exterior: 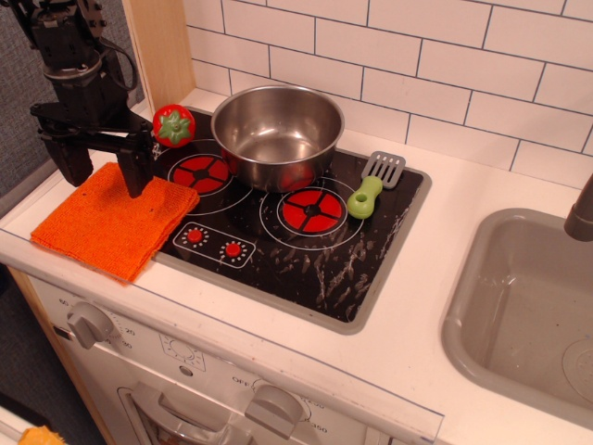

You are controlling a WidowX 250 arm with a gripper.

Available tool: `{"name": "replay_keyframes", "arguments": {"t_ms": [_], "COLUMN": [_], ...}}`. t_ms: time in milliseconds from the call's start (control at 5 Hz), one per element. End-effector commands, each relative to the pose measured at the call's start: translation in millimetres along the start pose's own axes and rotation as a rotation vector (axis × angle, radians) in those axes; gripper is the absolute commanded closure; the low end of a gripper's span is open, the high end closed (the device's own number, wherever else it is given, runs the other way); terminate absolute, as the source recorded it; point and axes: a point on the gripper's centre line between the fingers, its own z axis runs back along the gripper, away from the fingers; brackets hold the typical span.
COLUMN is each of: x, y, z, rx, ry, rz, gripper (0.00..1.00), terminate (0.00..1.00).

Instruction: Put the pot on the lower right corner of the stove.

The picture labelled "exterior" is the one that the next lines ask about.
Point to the grey green toy spatula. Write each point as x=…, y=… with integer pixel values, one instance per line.
x=382, y=171

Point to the wooden side panel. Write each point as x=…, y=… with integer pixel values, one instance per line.
x=161, y=45

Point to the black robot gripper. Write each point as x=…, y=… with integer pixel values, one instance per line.
x=92, y=112

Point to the grey toy sink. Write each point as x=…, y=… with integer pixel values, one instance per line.
x=520, y=319

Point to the red toy tomato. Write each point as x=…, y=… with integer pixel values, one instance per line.
x=174, y=126

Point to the orange object bottom left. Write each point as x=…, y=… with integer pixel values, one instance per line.
x=40, y=435

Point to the black toy stove top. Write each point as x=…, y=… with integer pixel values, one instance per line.
x=300, y=252

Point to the stainless steel pot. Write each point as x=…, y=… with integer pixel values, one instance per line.
x=277, y=138

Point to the orange folded cloth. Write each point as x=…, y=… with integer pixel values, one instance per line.
x=101, y=226

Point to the grey timer knob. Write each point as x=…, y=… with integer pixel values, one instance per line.
x=89, y=324

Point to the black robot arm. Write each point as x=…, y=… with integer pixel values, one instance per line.
x=67, y=29

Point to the white toy oven front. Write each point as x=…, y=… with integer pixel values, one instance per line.
x=152, y=388

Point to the grey oven knob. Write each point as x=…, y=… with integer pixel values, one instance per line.
x=275, y=409

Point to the grey faucet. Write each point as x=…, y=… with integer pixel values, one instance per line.
x=579, y=222

